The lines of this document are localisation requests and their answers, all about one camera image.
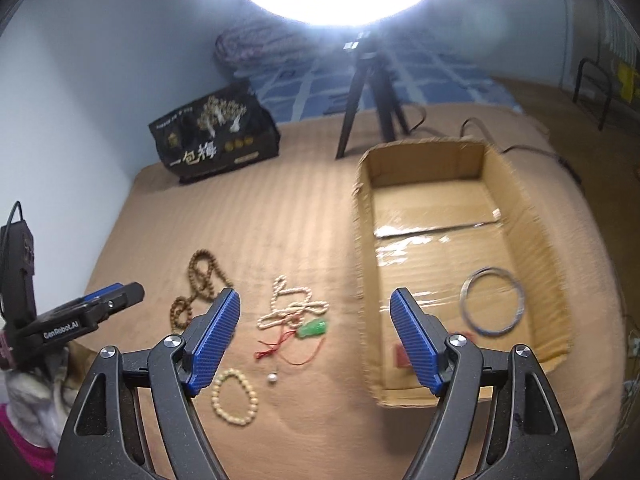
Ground black power cable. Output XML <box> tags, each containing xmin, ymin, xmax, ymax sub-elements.
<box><xmin>400</xmin><ymin>107</ymin><xmax>583</xmax><ymax>188</ymax></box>

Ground silver bangle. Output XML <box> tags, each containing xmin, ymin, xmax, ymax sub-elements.
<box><xmin>459</xmin><ymin>266</ymin><xmax>527</xmax><ymax>336</ymax></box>

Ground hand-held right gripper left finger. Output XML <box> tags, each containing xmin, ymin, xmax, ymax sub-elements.
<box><xmin>56</xmin><ymin>287</ymin><xmax>241</xmax><ymax>480</ymax></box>

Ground black tripod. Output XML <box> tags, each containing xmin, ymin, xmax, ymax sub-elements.
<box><xmin>335</xmin><ymin>30</ymin><xmax>411</xmax><ymax>161</ymax></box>

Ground rolled floral quilt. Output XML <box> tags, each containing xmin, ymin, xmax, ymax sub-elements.
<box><xmin>214</xmin><ymin>24</ymin><xmax>311</xmax><ymax>77</ymax></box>

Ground cardboard box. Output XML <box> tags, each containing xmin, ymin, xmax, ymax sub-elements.
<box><xmin>351</xmin><ymin>140</ymin><xmax>573</xmax><ymax>409</ymax></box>

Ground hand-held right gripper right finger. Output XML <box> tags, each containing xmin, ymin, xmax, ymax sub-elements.
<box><xmin>390</xmin><ymin>287</ymin><xmax>581</xmax><ymax>480</ymax></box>

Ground pink cloth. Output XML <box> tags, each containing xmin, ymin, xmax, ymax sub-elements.
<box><xmin>0</xmin><ymin>405</ymin><xmax>57</xmax><ymax>480</ymax></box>

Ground grey white cloth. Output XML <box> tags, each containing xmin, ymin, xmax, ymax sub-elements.
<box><xmin>5</xmin><ymin>350</ymin><xmax>81</xmax><ymax>451</ymax></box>

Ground blue checkered sheet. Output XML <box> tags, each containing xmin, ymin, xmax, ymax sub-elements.
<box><xmin>247</xmin><ymin>35</ymin><xmax>523</xmax><ymax>126</ymax></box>

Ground black shoe rack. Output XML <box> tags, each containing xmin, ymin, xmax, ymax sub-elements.
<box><xmin>572</xmin><ymin>57</ymin><xmax>618</xmax><ymax>131</ymax></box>

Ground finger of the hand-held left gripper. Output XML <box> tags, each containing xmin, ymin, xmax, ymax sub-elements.
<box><xmin>84</xmin><ymin>284</ymin><xmax>125</xmax><ymax>307</ymax></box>
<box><xmin>97</xmin><ymin>281</ymin><xmax>146</xmax><ymax>323</ymax></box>

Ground brown bead necklace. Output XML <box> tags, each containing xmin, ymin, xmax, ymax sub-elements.
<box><xmin>170</xmin><ymin>249</ymin><xmax>232</xmax><ymax>333</ymax></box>

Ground cream bead bracelet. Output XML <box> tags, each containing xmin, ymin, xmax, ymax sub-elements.
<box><xmin>211</xmin><ymin>368</ymin><xmax>260</xmax><ymax>427</ymax></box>

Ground yellow box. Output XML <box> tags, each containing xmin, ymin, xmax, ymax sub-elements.
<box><xmin>617</xmin><ymin>62</ymin><xmax>640</xmax><ymax>101</ymax></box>

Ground black printed snack bag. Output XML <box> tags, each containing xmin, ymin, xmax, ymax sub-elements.
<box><xmin>148</xmin><ymin>80</ymin><xmax>281</xmax><ymax>186</ymax></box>

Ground white bead necklace green pendant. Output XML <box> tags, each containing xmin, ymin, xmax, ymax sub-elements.
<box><xmin>255</xmin><ymin>275</ymin><xmax>331</xmax><ymax>366</ymax></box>

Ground striped towel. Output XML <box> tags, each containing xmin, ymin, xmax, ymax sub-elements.
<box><xmin>597</xmin><ymin>0</ymin><xmax>638</xmax><ymax>63</ymax></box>

